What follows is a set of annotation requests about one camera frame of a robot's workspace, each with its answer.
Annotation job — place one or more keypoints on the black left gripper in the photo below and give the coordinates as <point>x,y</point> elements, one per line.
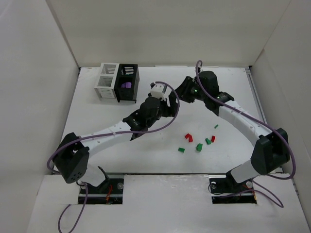
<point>173,104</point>

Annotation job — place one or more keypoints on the black slatted container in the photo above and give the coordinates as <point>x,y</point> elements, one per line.
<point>127,73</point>

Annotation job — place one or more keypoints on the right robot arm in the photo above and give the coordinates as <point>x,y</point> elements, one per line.
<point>270,146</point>

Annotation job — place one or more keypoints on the green slope lego piece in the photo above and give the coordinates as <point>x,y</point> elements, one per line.
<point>208,141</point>

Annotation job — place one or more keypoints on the green stepped lego brick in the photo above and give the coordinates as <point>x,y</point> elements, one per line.
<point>199,147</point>

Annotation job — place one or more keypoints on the white slatted container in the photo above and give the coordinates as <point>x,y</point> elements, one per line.
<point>105,80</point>

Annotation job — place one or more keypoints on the purple round lego brick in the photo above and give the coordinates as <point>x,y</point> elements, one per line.
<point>126,85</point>

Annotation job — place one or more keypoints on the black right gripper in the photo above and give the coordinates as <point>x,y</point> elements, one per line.
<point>183,88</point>

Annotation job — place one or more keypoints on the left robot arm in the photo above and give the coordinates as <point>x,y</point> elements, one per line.
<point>72,155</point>

